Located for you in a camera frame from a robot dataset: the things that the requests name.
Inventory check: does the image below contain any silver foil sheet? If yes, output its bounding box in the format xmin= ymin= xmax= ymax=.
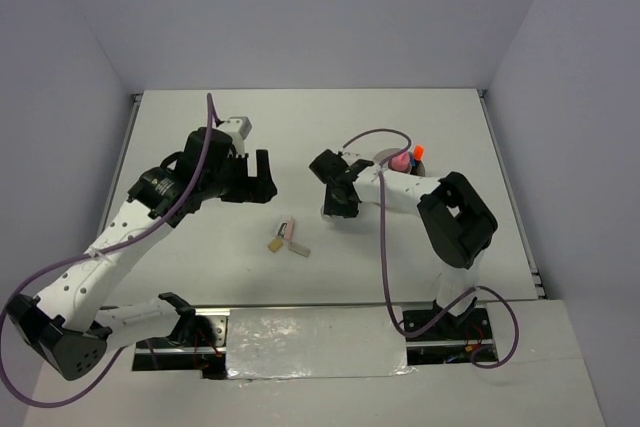
xmin=226 ymin=307 xmax=410 ymax=380

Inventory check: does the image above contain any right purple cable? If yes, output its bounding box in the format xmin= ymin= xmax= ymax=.
xmin=342 ymin=127 xmax=520 ymax=372

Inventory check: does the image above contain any pink eraser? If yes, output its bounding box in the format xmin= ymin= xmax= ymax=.
xmin=283 ymin=217 xmax=295 ymax=241

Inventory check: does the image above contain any orange black highlighter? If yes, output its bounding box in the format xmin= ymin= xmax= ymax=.
xmin=413 ymin=145 xmax=425 ymax=161

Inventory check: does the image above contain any pink glue bottle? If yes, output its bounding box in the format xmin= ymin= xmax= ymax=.
xmin=389 ymin=152 xmax=412 ymax=173

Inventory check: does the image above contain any black mounting rail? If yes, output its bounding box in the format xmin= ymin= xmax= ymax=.
xmin=132 ymin=305 xmax=498 ymax=381

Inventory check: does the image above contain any white round divided container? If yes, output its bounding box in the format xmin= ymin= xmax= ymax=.
xmin=373 ymin=148 xmax=427 ymax=177

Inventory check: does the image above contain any white small eraser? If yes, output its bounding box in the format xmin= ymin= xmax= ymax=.
xmin=275 ymin=222 xmax=287 ymax=238

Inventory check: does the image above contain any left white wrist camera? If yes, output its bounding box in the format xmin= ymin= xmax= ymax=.
xmin=217 ymin=116 xmax=252 ymax=156

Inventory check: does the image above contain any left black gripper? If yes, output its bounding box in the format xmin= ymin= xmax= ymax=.
xmin=201 ymin=149 xmax=277 ymax=203

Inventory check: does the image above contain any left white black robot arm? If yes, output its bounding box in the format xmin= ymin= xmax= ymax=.
xmin=6 ymin=127 xmax=277 ymax=381

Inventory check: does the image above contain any grey rectangular eraser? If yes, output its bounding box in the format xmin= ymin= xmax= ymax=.
xmin=288 ymin=242 xmax=311 ymax=257

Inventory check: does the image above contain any purple cable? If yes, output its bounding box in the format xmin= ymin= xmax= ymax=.
xmin=0 ymin=92 xmax=221 ymax=408
xmin=342 ymin=127 xmax=520 ymax=372

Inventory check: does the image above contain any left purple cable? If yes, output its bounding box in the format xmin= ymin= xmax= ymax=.
xmin=0 ymin=92 xmax=221 ymax=408

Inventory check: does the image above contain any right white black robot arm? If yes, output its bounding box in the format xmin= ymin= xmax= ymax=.
xmin=309 ymin=149 xmax=498 ymax=338

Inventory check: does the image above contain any tan square eraser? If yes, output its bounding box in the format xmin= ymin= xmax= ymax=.
xmin=268 ymin=238 xmax=283 ymax=253

